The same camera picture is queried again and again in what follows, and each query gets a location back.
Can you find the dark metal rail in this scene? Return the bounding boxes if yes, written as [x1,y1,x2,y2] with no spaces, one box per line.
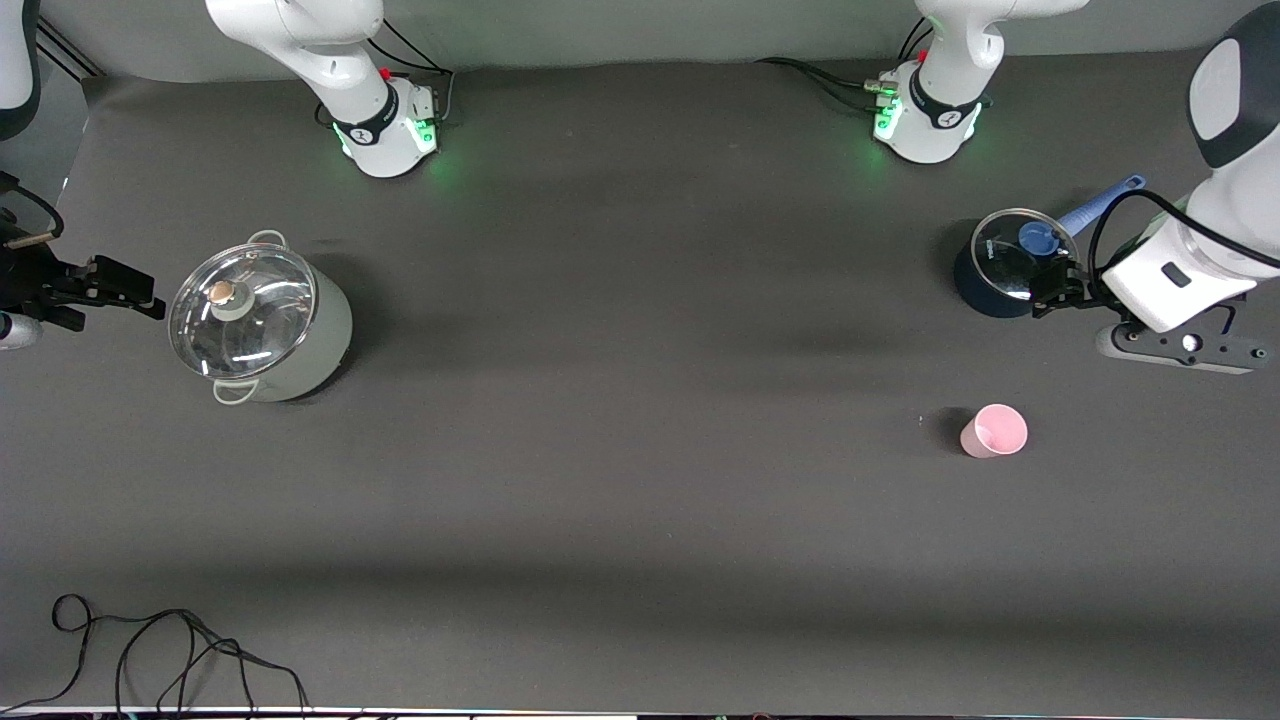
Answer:
[34,17,107,80]

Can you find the glass lid with blue knob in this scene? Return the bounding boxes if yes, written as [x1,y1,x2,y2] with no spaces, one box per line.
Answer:
[972,208,1081,303]

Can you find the pink plastic cup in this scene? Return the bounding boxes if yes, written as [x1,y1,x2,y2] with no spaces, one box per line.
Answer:
[960,403,1029,460]

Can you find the grey-green two-handled pot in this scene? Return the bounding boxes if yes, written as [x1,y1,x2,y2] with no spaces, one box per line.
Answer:
[168,230,353,406]

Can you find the black arm base cable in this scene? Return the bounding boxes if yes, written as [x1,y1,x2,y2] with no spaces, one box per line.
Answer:
[755,15,933,111]
[315,20,457,127]

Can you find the thin black cable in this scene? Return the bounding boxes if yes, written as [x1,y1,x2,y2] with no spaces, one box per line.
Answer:
[114,612,257,717]
[0,594,311,717]

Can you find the dark grey table mat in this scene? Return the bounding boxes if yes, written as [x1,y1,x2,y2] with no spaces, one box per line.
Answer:
[0,50,1280,714]

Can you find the black left arm base cable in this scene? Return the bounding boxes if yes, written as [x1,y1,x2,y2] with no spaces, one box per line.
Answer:
[755,15,933,111]

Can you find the dark blue saucepan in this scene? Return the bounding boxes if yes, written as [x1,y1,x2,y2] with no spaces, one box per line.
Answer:
[952,175,1148,319]

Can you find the black right arm base cable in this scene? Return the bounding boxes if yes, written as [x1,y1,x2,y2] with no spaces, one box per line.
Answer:
[315,20,457,127]

